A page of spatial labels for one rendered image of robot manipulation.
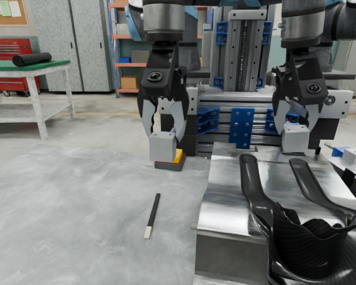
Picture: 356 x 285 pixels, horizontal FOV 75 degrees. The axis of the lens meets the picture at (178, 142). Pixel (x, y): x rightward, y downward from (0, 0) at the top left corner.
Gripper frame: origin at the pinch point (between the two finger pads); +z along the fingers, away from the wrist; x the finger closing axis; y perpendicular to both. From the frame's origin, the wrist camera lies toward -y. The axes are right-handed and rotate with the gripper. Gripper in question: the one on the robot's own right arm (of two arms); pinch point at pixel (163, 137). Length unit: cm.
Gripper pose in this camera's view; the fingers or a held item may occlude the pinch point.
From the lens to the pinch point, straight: 49.3
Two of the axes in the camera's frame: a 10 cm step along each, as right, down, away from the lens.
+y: 2.0, -3.8, 9.0
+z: 0.0, 9.2, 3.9
